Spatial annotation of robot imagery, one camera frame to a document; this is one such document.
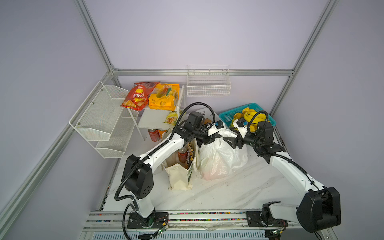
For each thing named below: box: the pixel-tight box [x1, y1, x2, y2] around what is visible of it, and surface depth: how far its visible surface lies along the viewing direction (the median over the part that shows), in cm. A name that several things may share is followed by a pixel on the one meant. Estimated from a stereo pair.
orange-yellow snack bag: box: [148, 83, 180, 111], surface depth 77 cm
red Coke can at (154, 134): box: [148, 128, 161, 142], surface depth 100 cm
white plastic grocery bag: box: [198, 129, 248, 181], surface depth 82 cm
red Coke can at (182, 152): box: [177, 147, 188, 163], surface depth 89 cm
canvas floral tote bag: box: [161, 149, 199, 191], surface depth 76 cm
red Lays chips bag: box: [120, 81, 160, 111], surface depth 80 cm
